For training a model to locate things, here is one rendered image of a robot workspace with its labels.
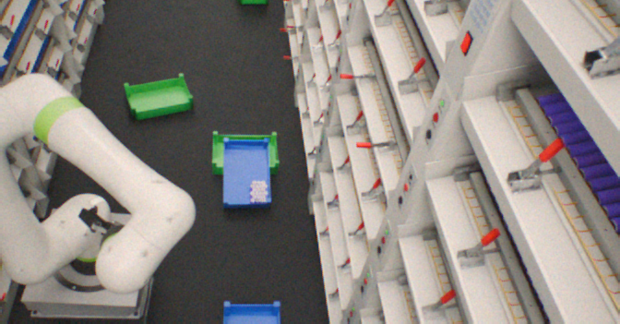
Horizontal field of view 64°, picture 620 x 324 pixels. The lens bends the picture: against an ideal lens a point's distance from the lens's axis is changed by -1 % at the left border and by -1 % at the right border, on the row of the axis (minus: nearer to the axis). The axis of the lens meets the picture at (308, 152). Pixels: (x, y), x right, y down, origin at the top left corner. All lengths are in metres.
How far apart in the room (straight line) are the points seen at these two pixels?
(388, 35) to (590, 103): 0.78
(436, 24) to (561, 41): 0.39
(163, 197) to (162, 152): 1.44
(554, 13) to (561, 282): 0.33
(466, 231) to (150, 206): 0.59
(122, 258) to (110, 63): 2.06
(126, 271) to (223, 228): 1.17
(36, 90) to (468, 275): 0.95
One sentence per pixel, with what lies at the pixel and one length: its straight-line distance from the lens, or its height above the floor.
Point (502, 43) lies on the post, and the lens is 0.80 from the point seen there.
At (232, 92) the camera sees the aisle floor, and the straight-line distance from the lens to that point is 2.74.
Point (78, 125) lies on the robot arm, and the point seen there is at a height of 1.01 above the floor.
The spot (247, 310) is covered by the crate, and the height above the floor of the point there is 0.01.
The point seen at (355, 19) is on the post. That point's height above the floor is 0.99.
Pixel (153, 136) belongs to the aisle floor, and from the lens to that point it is 2.52.
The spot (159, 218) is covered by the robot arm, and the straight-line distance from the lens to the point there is 1.00.
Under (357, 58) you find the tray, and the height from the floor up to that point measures 0.90.
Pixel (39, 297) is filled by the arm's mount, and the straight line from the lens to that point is 1.66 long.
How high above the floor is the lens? 1.79
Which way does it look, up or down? 47 degrees down
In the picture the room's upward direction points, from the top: 11 degrees clockwise
